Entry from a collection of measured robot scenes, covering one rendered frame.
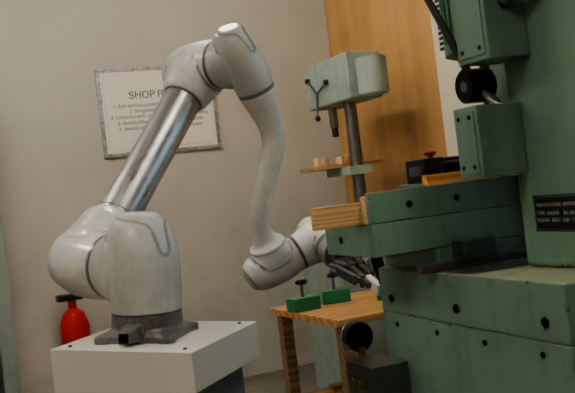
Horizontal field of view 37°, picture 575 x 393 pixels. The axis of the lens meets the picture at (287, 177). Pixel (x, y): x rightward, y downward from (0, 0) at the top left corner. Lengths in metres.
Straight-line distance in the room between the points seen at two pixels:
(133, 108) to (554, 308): 3.48
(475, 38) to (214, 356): 0.85
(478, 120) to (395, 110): 3.01
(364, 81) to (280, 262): 1.69
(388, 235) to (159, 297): 0.57
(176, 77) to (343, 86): 1.83
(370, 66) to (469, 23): 2.42
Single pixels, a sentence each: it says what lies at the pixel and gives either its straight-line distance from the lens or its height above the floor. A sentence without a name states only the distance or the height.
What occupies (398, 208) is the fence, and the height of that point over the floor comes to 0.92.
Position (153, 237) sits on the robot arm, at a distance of 1.86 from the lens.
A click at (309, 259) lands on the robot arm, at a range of 2.36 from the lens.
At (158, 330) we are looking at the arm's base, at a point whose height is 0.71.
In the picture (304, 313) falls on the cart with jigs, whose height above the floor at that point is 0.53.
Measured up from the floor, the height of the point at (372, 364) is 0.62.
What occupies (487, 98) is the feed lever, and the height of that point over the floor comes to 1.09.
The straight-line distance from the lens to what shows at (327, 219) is 1.52.
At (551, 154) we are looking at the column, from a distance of 1.44.
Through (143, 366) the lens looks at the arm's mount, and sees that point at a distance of 1.79.
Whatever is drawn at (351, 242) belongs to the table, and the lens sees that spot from 1.61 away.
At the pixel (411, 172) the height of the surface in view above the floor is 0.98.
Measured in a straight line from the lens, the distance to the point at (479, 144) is 1.44.
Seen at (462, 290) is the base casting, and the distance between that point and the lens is 1.50.
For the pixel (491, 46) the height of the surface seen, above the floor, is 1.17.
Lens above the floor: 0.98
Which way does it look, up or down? 1 degrees up
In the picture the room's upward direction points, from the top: 7 degrees counter-clockwise
